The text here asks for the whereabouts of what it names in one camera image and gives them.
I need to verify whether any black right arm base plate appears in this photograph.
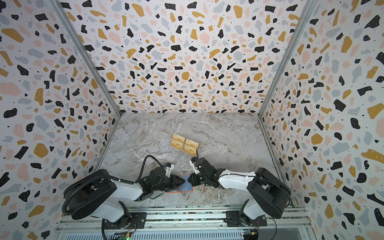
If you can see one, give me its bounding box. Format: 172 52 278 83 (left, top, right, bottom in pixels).
224 211 267 228

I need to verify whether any orange card holder wallet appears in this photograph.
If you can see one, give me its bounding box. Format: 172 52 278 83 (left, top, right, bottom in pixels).
168 175 194 194

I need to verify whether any green circuit board left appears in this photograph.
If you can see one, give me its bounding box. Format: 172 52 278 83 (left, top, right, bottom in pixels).
118 232 133 240

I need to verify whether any circuit board right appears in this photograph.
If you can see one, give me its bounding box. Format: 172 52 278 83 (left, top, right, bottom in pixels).
243 230 259 240

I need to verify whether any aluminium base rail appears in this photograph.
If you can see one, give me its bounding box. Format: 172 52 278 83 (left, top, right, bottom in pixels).
53 203 313 240

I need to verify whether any clear acrylic card stand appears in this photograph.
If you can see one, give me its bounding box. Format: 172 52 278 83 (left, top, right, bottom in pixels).
171 134 199 163

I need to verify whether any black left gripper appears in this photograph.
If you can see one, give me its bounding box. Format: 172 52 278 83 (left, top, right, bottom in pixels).
153 174 187 193

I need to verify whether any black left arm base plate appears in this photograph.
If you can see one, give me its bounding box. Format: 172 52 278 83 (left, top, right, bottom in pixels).
102 212 147 231

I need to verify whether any aluminium corner post right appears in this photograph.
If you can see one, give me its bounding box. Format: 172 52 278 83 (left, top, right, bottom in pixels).
259 0 318 117

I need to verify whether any aluminium corner post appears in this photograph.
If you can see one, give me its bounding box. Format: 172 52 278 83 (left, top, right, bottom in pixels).
259 0 318 117
48 1 122 118

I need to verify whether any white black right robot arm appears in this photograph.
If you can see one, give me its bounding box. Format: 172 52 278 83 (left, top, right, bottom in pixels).
188 157 291 226

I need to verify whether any aluminium corner post left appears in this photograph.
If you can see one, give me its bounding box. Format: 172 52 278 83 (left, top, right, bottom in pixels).
48 1 122 118

